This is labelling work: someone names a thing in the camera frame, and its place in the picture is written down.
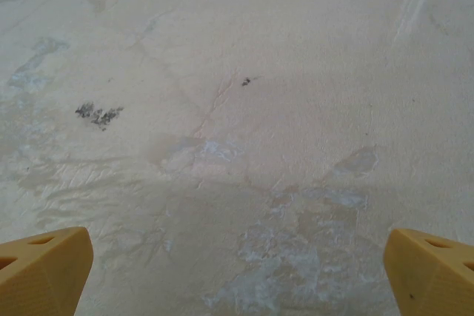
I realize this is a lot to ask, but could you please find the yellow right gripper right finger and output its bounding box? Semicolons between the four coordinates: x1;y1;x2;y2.
384;228;474;316

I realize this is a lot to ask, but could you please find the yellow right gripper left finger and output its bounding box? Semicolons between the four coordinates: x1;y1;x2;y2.
0;225;94;316

